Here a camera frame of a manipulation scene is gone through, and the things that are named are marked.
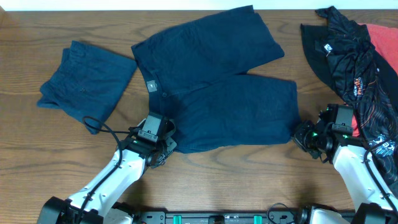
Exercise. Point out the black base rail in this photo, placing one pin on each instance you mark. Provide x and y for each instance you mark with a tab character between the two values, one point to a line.
122	213

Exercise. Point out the dark navy shorts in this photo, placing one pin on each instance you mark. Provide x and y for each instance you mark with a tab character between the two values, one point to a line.
197	74

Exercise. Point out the red garment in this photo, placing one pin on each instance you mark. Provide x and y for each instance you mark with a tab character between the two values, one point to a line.
384	40

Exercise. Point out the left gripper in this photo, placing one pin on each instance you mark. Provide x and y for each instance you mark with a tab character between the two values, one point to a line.
171	145

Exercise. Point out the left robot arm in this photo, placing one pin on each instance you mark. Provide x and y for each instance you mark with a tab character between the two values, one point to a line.
146	146

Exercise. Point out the folded blue shorts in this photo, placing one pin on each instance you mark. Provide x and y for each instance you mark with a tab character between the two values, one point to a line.
88	82

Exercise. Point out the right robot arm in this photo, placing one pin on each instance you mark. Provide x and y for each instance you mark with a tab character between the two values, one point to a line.
332	136

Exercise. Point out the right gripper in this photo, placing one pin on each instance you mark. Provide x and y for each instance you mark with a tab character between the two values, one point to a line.
299	136

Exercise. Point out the black printed t-shirt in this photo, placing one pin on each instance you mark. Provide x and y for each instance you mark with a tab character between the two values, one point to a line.
343	57

